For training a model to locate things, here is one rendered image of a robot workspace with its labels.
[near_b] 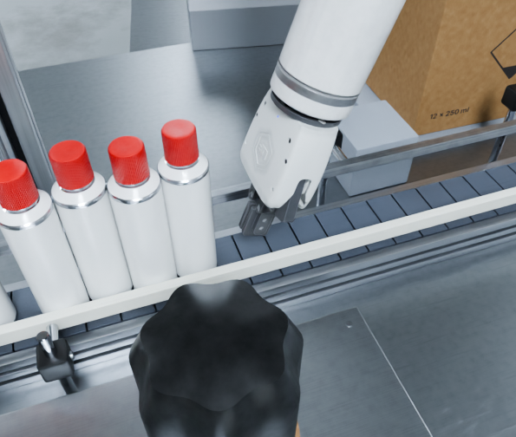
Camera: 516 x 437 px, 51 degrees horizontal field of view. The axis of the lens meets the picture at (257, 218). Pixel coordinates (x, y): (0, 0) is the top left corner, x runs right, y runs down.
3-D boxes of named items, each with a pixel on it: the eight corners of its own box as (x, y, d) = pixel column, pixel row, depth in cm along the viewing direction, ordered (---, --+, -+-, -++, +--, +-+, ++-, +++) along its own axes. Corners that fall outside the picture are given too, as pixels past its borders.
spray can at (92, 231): (80, 302, 61) (24, 163, 47) (101, 267, 65) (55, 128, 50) (121, 311, 60) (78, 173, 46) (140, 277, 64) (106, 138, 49)
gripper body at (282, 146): (259, 62, 54) (227, 153, 60) (298, 119, 47) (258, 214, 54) (322, 73, 57) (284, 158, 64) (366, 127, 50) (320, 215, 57)
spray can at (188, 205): (177, 287, 63) (153, 148, 48) (172, 254, 66) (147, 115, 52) (220, 279, 63) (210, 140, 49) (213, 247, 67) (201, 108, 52)
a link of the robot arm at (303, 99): (264, 44, 52) (254, 73, 54) (299, 92, 46) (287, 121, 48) (335, 58, 56) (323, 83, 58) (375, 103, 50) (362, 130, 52)
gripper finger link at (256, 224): (258, 186, 58) (239, 231, 62) (268, 205, 56) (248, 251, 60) (284, 187, 60) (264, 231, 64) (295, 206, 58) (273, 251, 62)
